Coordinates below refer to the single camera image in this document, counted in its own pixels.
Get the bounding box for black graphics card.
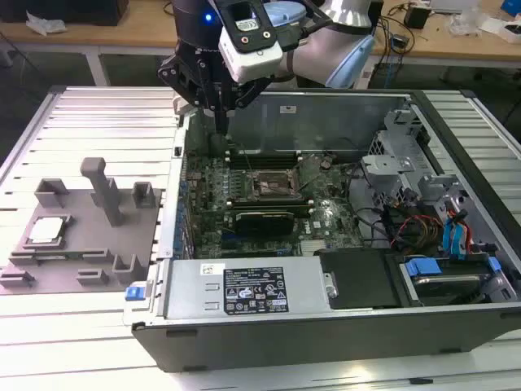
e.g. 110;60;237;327
232;209;297;238

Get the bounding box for crumpled white wrap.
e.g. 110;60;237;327
24;10;68;37

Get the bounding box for green RAM stick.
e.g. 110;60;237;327
34;252;89;261

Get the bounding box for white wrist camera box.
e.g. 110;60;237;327
211;0;284;85

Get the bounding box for CPU socket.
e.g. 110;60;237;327
250;169;296;197

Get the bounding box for red yellow wire bundle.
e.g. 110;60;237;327
390;214;444;250

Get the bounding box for green motherboard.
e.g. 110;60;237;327
178;152;367;260

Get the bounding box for small silver heatsink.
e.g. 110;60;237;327
300;239;331;257

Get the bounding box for small black box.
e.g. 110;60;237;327
404;4;431;30

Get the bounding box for wooden desk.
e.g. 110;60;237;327
0;0;521;89

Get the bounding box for white cardboard box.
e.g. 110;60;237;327
479;15;521;45

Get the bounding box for hard disk in blue carrier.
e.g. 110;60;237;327
401;256;508;307

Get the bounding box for metal drive cage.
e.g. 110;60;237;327
360;108;435;213

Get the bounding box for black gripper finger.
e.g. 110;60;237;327
158;56;223;134
221;76;276;134

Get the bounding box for grey parts rack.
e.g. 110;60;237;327
0;156;164;295

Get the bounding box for grey power supply unit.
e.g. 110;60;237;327
164;258;326;319

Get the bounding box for RAM slot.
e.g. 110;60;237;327
226;162;303;170
225;157;303;165
227;204;315;213
226;200;315;209
225;149;303;158
225;196;315;204
228;209;315;218
225;155;303;161

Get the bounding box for black plastic bay cover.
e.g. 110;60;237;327
315;247;406;311

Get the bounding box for silver CPU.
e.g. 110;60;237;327
24;214;73;245

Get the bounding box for wide black computer box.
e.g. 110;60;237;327
0;0;130;26

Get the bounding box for hanging blue cable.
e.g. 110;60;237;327
384;52;399;89

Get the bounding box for clear plastic bags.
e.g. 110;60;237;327
444;7;484;38

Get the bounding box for open black PC case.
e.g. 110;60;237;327
121;87;521;374

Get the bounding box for blue flat wire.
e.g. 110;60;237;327
441;209;475;261

